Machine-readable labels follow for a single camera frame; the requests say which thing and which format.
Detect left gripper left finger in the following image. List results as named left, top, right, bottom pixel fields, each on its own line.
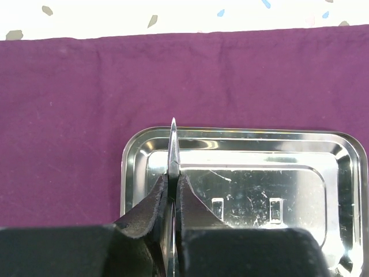
left=1, top=174, right=169, bottom=276

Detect steel instrument tray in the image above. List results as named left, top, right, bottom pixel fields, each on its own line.
left=120, top=126, right=369, bottom=275

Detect steel scissors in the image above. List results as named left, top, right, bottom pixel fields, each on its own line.
left=164, top=118, right=182, bottom=276

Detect purple surgical cloth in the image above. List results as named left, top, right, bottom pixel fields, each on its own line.
left=1, top=25, right=368, bottom=226

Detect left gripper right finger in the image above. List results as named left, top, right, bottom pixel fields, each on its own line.
left=176, top=175, right=330, bottom=276

